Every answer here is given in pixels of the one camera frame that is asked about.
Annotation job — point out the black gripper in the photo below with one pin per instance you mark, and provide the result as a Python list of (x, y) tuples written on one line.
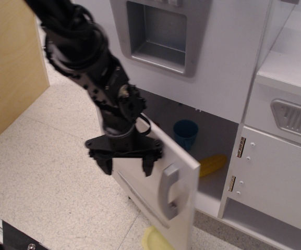
[(105, 148)]

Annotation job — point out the white low fridge door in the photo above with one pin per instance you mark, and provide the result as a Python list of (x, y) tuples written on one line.
[(144, 191)]

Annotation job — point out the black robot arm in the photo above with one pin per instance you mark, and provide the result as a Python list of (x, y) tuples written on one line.
[(77, 47)]

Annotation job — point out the white toy fridge cabinet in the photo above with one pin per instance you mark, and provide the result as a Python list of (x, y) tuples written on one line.
[(215, 97)]

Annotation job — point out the blue toy cup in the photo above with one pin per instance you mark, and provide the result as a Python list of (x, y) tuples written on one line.
[(185, 133)]

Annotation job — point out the pale yellow toy plate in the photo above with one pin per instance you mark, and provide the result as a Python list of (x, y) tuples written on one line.
[(153, 240)]

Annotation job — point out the yellow toy corn cob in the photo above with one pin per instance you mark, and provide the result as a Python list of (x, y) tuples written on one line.
[(211, 164)]

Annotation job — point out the lower oven door hinge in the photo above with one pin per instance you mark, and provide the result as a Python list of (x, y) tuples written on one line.
[(232, 183)]

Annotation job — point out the oven door hinge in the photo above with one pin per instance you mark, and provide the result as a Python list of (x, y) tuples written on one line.
[(241, 147), (232, 183)]

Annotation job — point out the upper oven door hinge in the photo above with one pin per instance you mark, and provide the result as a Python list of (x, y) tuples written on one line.
[(241, 147)]

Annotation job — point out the light wooden panel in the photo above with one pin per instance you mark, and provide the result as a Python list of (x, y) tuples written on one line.
[(23, 76)]

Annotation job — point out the white toy oven unit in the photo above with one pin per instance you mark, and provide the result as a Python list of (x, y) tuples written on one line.
[(262, 195)]

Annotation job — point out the grey oven vent panel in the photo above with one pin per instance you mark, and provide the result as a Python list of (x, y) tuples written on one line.
[(287, 116)]

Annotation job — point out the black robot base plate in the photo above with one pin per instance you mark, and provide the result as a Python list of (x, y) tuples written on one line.
[(16, 239)]

